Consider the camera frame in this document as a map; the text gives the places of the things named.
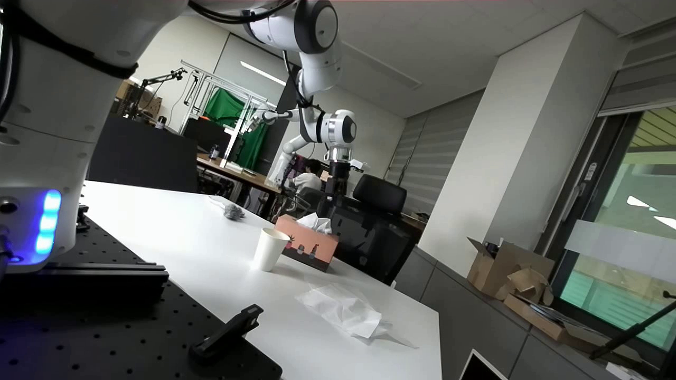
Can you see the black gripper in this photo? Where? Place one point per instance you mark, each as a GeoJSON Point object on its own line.
{"type": "Point", "coordinates": [339, 174]}

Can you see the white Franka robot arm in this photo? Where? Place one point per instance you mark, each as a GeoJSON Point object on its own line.
{"type": "Point", "coordinates": [56, 85]}

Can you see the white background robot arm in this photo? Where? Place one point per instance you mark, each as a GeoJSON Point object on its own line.
{"type": "Point", "coordinates": [288, 151]}

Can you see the pink tissue box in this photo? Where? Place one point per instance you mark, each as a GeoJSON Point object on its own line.
{"type": "Point", "coordinates": [307, 245]}

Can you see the crumpled white tissue sheet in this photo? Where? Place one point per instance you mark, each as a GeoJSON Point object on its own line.
{"type": "Point", "coordinates": [346, 314]}

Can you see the large open cardboard box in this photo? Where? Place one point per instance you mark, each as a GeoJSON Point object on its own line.
{"type": "Point", "coordinates": [503, 267]}

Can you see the small cardboard box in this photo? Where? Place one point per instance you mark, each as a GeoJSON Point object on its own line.
{"type": "Point", "coordinates": [530, 283]}

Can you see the brown box on partition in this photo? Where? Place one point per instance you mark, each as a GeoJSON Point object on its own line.
{"type": "Point", "coordinates": [141, 97]}

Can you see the seated person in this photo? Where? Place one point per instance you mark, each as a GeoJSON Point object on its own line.
{"type": "Point", "coordinates": [307, 180]}

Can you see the black office chair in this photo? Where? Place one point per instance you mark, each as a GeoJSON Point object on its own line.
{"type": "Point", "coordinates": [376, 224]}

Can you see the white paper cup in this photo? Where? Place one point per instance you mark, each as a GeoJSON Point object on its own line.
{"type": "Point", "coordinates": [270, 248]}

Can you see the green cloth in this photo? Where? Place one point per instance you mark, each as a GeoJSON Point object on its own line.
{"type": "Point", "coordinates": [252, 145]}
{"type": "Point", "coordinates": [224, 109]}

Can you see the wooden desk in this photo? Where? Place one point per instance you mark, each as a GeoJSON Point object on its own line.
{"type": "Point", "coordinates": [236, 175]}

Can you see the small grey object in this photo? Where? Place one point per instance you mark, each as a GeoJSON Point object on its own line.
{"type": "Point", "coordinates": [233, 209]}

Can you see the grey window blinds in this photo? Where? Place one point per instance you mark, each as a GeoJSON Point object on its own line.
{"type": "Point", "coordinates": [434, 155]}

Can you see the black clamp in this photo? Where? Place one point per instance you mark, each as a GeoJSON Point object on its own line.
{"type": "Point", "coordinates": [224, 335]}

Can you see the black partition panel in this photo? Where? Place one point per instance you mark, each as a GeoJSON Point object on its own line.
{"type": "Point", "coordinates": [141, 155]}

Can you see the white framed tablet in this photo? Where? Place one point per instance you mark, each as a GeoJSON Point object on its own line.
{"type": "Point", "coordinates": [481, 369]}

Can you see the flat cardboard piece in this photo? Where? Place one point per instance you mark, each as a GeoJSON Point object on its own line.
{"type": "Point", "coordinates": [550, 323]}

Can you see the black perforated breadboard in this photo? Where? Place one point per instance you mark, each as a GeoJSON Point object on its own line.
{"type": "Point", "coordinates": [106, 329]}

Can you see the black tripod leg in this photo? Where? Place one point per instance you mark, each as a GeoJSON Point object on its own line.
{"type": "Point", "coordinates": [634, 329]}

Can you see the black aluminium rail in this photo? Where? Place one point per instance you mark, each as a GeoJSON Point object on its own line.
{"type": "Point", "coordinates": [85, 279]}

